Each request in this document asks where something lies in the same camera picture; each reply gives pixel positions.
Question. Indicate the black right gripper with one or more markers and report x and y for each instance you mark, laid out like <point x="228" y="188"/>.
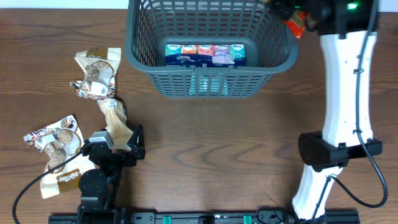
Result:
<point x="279" y="9"/>

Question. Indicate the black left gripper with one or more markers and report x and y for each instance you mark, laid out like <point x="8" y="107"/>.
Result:
<point x="139" y="152"/>

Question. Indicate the San Remo spaghetti packet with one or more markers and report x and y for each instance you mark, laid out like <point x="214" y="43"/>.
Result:
<point x="296" y="23"/>

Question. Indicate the beige snack bag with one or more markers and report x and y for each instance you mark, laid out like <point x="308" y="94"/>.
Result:
<point x="116" y="119"/>

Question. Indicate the Panibee cookie bag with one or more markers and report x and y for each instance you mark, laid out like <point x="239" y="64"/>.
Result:
<point x="61" y="141"/>

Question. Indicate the beige cookie bag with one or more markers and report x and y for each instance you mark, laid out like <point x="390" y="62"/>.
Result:
<point x="100" y="66"/>

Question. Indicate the mint green snack packet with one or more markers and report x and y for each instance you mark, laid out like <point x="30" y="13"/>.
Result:
<point x="207" y="85"/>

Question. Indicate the Kleenex tissue multipack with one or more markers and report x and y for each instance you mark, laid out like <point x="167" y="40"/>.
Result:
<point x="205" y="55"/>

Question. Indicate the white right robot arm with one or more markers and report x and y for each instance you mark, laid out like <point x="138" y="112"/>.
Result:
<point x="348" y="34"/>

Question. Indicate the grey plastic basket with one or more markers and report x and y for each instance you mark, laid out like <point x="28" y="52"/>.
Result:
<point x="151" y="24"/>

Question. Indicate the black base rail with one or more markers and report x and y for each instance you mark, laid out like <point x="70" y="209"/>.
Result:
<point x="263" y="216"/>

